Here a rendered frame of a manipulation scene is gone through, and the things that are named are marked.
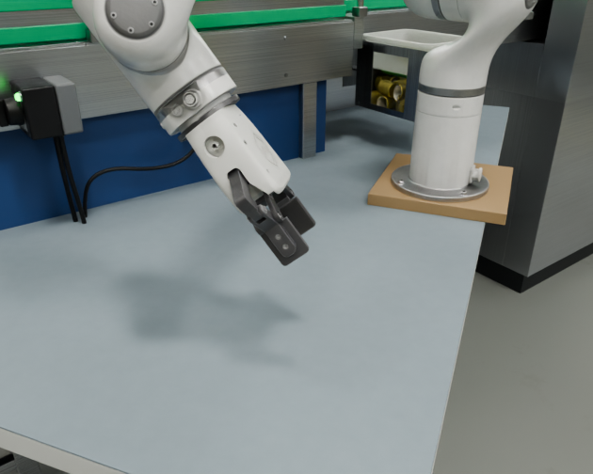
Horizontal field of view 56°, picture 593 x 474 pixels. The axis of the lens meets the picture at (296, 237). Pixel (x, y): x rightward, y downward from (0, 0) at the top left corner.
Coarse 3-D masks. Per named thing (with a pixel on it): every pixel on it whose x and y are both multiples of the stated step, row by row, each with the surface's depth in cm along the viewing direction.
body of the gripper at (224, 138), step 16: (208, 112) 53; (224, 112) 53; (240, 112) 58; (192, 128) 54; (208, 128) 53; (224, 128) 53; (240, 128) 54; (192, 144) 54; (208, 144) 54; (224, 144) 53; (240, 144) 53; (256, 144) 56; (208, 160) 53; (224, 160) 53; (240, 160) 53; (256, 160) 53; (272, 160) 58; (224, 176) 54; (256, 176) 53; (272, 176) 54; (288, 176) 60; (224, 192) 54; (256, 192) 55
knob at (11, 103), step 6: (12, 96) 87; (0, 102) 85; (6, 102) 85; (12, 102) 86; (18, 102) 86; (0, 108) 86; (6, 108) 85; (12, 108) 86; (18, 108) 86; (0, 114) 86; (6, 114) 87; (12, 114) 86; (18, 114) 86; (0, 120) 86; (6, 120) 87; (12, 120) 86; (18, 120) 87; (0, 126) 87
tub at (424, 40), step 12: (372, 36) 130; (384, 36) 137; (396, 36) 139; (408, 36) 141; (420, 36) 138; (432, 36) 135; (444, 36) 133; (456, 36) 130; (420, 48) 120; (432, 48) 119
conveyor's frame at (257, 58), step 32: (544, 0) 181; (224, 32) 109; (256, 32) 112; (288, 32) 117; (320, 32) 122; (352, 32) 127; (448, 32) 160; (512, 32) 177; (544, 32) 187; (0, 64) 88; (32, 64) 90; (64, 64) 93; (96, 64) 96; (224, 64) 111; (256, 64) 115; (288, 64) 120; (320, 64) 125; (0, 96) 89; (96, 96) 98; (128, 96) 102; (0, 128) 91
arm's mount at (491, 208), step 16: (400, 160) 124; (384, 176) 116; (496, 176) 116; (384, 192) 108; (400, 192) 108; (496, 192) 108; (400, 208) 106; (416, 208) 105; (432, 208) 104; (448, 208) 103; (464, 208) 102; (480, 208) 102; (496, 208) 102
